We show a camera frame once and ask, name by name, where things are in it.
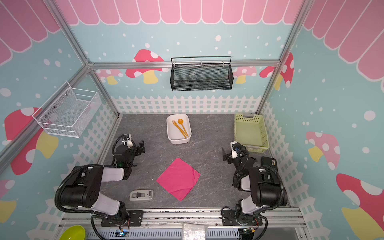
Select white wire wall basket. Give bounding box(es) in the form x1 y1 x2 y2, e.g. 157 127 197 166
33 82 102 138

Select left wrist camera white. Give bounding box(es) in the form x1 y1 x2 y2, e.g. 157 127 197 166
123 134 135 148

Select pink paper napkin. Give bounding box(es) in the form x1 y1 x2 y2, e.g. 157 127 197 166
156 158 201 201

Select grey switch box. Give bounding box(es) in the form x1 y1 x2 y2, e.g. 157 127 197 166
129 190 154 203

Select black flat box yellow label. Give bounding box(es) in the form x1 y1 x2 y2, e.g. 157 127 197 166
261 156 278 171

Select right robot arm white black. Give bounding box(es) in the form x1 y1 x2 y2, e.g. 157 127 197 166
221 142 288 226

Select white plastic tub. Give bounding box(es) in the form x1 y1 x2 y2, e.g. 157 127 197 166
167 114 192 145

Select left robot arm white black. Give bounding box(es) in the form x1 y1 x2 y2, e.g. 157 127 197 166
54 134 146 226

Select lime green bowl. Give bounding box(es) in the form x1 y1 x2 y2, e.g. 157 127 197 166
59 225 86 240

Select clear plastic bag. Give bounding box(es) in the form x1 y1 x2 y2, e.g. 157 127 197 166
182 223 208 240

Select green perforated plastic basket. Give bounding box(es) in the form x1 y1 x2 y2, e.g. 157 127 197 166
234 113 270 154

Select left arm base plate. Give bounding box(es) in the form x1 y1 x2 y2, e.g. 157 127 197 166
101 210 144 227

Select black mesh wall basket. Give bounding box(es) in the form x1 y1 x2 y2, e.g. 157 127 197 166
170 56 234 92

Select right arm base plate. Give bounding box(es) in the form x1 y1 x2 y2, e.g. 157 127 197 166
221 208 263 226

